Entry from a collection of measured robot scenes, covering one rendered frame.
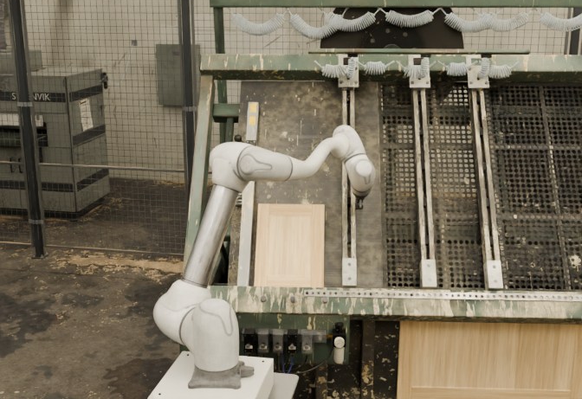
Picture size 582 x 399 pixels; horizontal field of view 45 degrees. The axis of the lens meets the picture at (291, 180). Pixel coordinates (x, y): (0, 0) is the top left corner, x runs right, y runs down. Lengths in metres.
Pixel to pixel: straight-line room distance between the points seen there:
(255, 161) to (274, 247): 0.86
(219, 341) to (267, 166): 0.62
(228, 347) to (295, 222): 0.99
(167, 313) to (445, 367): 1.52
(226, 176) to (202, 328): 0.56
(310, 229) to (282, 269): 0.23
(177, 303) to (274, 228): 0.85
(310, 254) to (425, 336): 0.70
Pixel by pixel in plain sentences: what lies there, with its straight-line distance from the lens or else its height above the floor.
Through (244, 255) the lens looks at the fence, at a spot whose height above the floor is 1.02.
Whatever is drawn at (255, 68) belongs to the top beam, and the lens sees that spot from 3.56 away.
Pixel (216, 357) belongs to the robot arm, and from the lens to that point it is 2.44.
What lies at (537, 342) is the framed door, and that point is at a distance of 3.59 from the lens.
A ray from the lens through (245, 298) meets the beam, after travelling 3.13.
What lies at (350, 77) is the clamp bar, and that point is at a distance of 3.44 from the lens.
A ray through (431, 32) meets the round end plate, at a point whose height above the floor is 1.97.
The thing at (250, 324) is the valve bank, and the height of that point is 0.76.
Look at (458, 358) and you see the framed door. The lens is 3.54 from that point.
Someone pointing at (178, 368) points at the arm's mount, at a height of 0.86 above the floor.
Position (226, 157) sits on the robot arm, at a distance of 2.57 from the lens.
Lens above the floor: 2.14
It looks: 15 degrees down
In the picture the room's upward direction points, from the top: straight up
